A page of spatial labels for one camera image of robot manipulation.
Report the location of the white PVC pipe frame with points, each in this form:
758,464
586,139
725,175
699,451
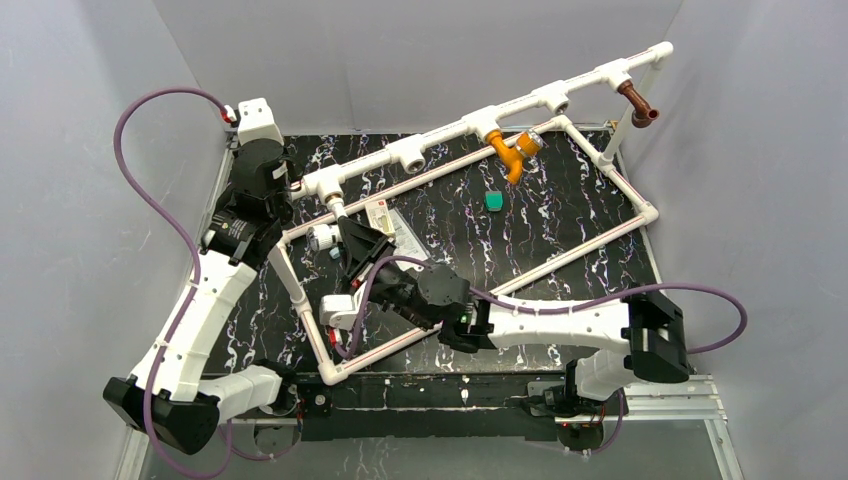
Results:
567,231

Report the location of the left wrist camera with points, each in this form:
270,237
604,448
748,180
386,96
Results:
257,122

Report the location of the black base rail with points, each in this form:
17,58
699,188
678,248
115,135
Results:
531,405

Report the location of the clear plastic package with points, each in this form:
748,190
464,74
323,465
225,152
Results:
406,241

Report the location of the white faucet chrome knob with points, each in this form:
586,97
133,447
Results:
325,236

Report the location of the green tape roll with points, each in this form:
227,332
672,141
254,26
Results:
494,201

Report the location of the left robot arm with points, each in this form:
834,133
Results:
187,410

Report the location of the orange faucet chrome knob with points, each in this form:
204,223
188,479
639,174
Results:
526,146

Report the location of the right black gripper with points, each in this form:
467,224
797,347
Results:
362,247

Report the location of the brown faucet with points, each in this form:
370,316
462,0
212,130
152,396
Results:
643,114

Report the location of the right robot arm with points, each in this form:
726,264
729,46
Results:
637,337

